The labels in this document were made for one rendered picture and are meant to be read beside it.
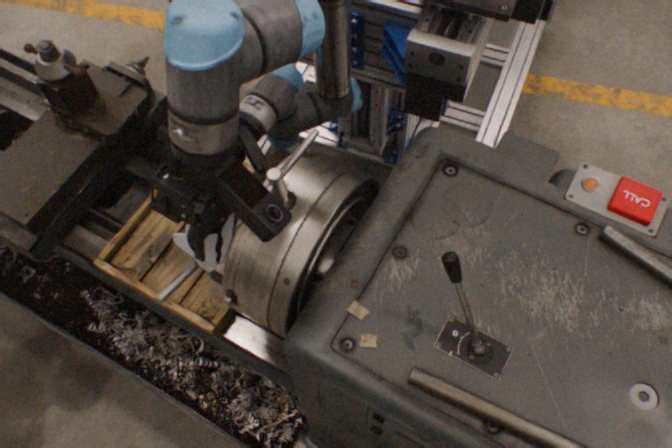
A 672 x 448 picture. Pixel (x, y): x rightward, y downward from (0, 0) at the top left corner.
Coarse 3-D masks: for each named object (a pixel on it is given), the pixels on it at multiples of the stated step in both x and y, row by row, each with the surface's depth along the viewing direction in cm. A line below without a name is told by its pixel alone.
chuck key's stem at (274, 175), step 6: (276, 168) 90; (270, 174) 90; (276, 174) 89; (270, 180) 89; (276, 180) 89; (282, 180) 91; (276, 186) 91; (282, 186) 92; (276, 192) 93; (282, 192) 93; (288, 192) 95; (282, 198) 94
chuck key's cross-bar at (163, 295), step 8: (312, 136) 93; (304, 144) 93; (296, 152) 92; (288, 160) 92; (296, 160) 92; (288, 168) 92; (272, 192) 91; (240, 224) 88; (192, 264) 83; (184, 272) 82; (192, 272) 83; (176, 280) 82; (184, 280) 82; (168, 288) 81; (176, 288) 82; (160, 296) 80; (168, 296) 81
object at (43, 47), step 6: (42, 42) 121; (48, 42) 122; (36, 48) 122; (42, 48) 121; (48, 48) 122; (54, 48) 122; (42, 54) 122; (48, 54) 122; (54, 54) 123; (42, 60) 123; (48, 60) 123; (54, 60) 123
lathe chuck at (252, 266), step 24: (312, 168) 102; (336, 168) 103; (312, 192) 98; (240, 240) 98; (288, 240) 95; (240, 264) 98; (264, 264) 97; (240, 288) 100; (264, 288) 98; (240, 312) 108; (264, 312) 101
